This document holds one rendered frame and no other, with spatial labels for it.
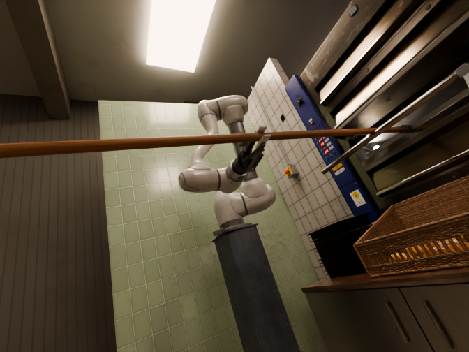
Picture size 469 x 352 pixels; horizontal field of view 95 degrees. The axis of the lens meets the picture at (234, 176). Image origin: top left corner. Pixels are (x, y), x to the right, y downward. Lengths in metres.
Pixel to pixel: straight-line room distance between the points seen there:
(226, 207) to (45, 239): 1.91
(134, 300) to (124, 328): 0.15
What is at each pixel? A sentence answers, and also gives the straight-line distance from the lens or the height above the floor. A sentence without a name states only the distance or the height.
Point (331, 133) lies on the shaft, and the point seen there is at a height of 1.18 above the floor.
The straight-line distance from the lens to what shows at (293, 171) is 2.06.
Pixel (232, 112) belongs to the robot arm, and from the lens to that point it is 1.37.
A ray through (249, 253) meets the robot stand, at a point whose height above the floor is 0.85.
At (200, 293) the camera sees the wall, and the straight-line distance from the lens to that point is 1.79.
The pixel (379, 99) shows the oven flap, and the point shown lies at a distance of 1.52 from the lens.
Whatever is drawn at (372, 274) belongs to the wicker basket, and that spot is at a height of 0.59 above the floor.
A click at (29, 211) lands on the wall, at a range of 2.86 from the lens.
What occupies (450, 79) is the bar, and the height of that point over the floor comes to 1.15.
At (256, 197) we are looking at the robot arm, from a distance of 1.32.
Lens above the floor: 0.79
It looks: 23 degrees up
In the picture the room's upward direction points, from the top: 19 degrees counter-clockwise
